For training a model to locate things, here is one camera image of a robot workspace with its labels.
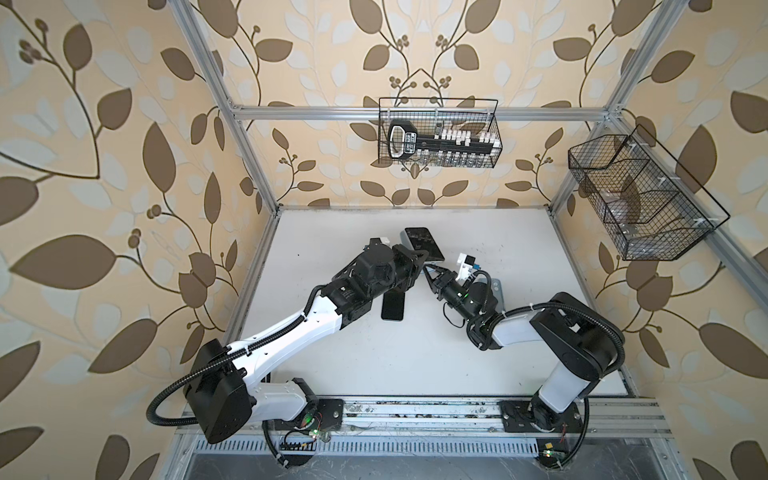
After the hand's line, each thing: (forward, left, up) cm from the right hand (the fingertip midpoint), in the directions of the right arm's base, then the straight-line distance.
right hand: (420, 266), depth 82 cm
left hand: (-4, -1, +13) cm, 14 cm away
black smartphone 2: (+3, 0, +9) cm, 9 cm away
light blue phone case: (+2, -27, -18) cm, 32 cm away
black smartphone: (-3, +8, -18) cm, 19 cm away
